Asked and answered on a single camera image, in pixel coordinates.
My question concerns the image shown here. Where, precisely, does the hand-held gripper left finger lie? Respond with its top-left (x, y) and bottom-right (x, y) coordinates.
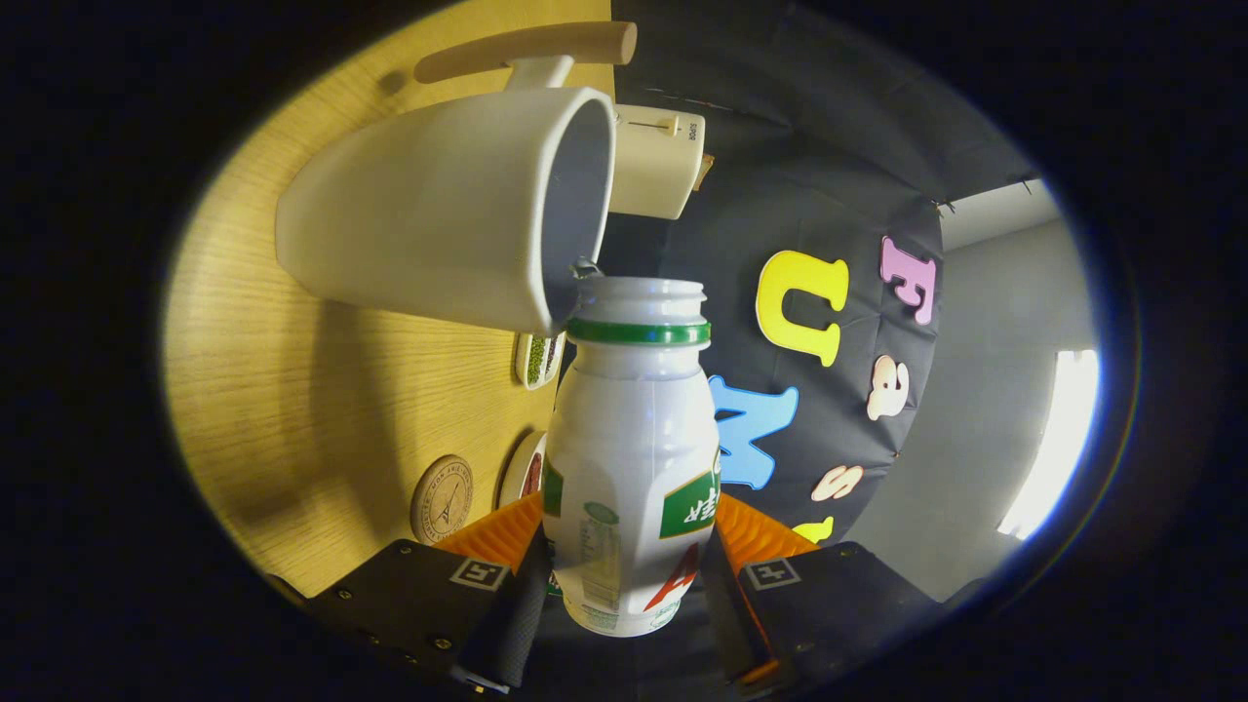
top-left (307, 490), bottom-right (553, 695)

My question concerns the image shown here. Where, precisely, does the black backdrop cloth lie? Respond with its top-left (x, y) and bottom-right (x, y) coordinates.
top-left (526, 0), bottom-right (1064, 586)

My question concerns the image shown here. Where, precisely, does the round cork coaster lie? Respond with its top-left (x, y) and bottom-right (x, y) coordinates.
top-left (409, 454), bottom-right (475, 545)

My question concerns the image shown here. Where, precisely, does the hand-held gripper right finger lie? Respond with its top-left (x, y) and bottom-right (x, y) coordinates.
top-left (702, 492), bottom-right (986, 698)

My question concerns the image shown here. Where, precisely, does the white divided dish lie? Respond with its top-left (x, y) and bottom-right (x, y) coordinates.
top-left (514, 331), bottom-right (566, 391)

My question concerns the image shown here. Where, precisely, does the white cup with wooden handle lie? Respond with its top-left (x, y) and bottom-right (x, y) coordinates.
top-left (275, 21), bottom-right (639, 336)

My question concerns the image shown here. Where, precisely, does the white juice bottle green label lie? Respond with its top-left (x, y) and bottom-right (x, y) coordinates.
top-left (541, 276), bottom-right (722, 638)

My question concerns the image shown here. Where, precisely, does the wooden table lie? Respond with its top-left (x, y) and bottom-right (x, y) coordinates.
top-left (161, 0), bottom-right (615, 598)

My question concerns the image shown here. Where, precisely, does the white round plate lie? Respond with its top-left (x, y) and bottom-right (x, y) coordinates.
top-left (498, 430), bottom-right (549, 509)

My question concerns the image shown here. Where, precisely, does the cream toaster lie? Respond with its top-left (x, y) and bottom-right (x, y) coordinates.
top-left (609, 103), bottom-right (707, 221)

